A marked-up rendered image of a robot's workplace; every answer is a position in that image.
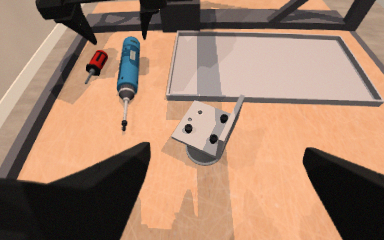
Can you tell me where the blue electric screwdriver barrel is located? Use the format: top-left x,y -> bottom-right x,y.
117,36 -> 140,120

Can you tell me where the black socket-head screw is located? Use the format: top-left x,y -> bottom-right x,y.
121,120 -> 128,131
209,134 -> 218,144
220,114 -> 228,123
185,124 -> 192,133

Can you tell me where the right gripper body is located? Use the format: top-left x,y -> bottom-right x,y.
35,0 -> 167,20

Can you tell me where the grey cylinder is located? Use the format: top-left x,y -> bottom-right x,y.
185,145 -> 219,166

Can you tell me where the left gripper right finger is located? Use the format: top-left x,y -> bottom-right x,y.
302,147 -> 384,240

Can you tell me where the red-handled screwdriver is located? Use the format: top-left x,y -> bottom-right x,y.
85,50 -> 108,84

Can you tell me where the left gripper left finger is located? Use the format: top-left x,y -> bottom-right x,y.
0,142 -> 151,240

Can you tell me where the black metal overhead frame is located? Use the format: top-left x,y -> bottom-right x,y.
266,0 -> 376,31

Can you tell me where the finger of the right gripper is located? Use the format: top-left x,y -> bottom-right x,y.
54,4 -> 97,45
140,6 -> 159,40

